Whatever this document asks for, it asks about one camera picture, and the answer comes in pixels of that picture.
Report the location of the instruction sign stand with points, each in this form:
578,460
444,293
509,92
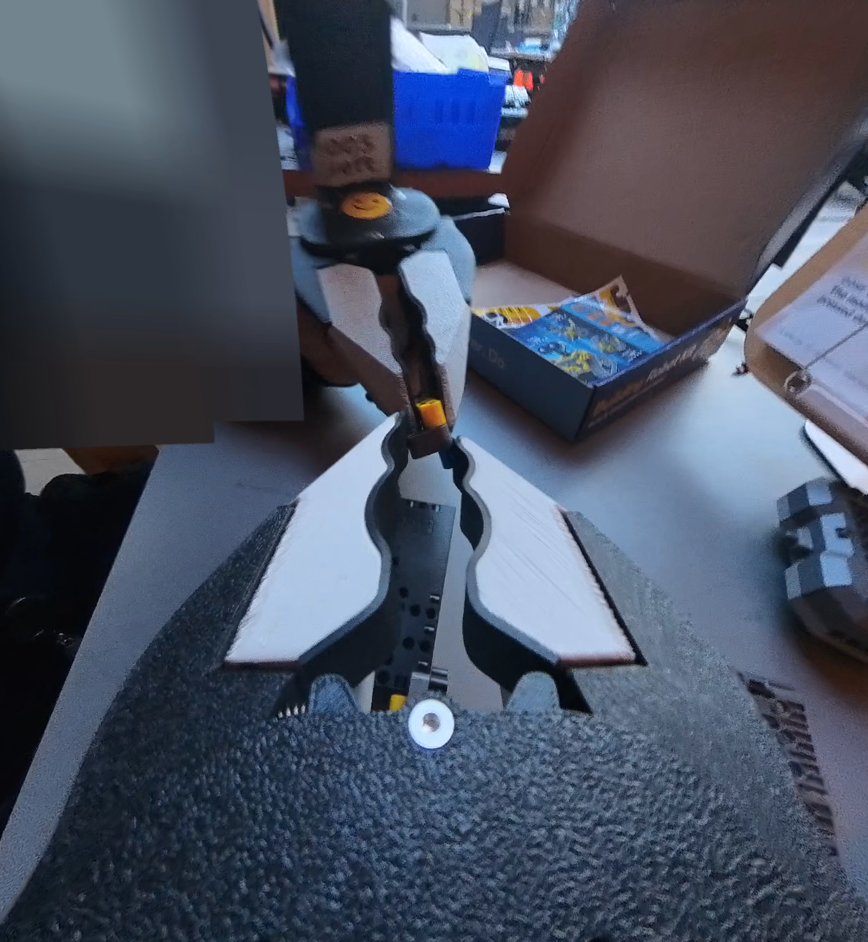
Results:
838,331

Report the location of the instruction booklet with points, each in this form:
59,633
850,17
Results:
574,331

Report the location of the black toy box assembly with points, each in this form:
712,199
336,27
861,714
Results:
416,589

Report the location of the grey toy brick block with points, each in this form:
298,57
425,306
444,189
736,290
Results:
838,574

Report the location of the blue cardboard box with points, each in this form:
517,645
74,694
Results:
662,147

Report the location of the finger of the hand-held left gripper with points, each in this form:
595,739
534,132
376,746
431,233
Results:
364,316
441,309

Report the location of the blue plastic crate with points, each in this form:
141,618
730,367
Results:
441,118

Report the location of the long yellow toy beam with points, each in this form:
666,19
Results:
429,413

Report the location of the grey desk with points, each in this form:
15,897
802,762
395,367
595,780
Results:
662,530

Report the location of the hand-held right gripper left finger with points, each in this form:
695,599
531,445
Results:
316,574

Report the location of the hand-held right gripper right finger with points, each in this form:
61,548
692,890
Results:
544,574

